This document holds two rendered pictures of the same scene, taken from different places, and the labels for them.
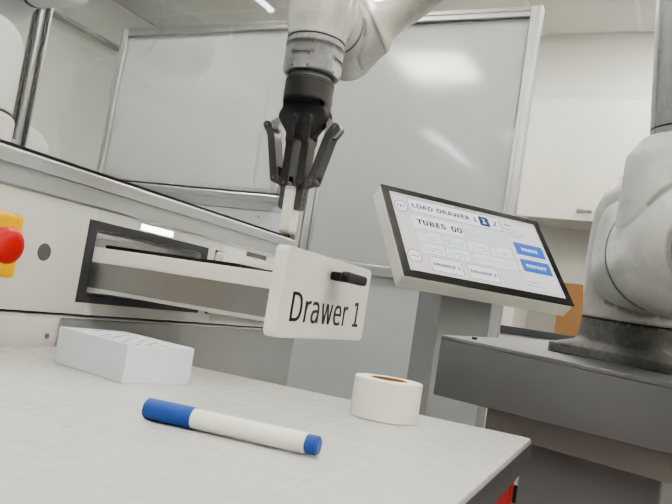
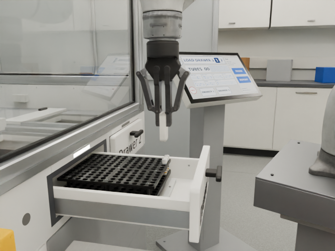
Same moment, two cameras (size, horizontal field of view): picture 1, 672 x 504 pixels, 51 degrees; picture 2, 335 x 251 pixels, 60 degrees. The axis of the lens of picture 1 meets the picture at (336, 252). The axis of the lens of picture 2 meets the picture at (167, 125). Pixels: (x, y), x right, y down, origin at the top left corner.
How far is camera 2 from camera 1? 0.52 m
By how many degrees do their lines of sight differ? 20
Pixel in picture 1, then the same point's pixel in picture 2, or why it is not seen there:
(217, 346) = not seen: hidden behind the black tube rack
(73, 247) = (42, 200)
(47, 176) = (13, 173)
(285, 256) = (197, 197)
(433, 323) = (201, 116)
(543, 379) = (325, 206)
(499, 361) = (295, 194)
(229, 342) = not seen: hidden behind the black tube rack
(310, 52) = (164, 26)
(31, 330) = not seen: outside the picture
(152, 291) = (102, 215)
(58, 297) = (42, 234)
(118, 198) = (58, 150)
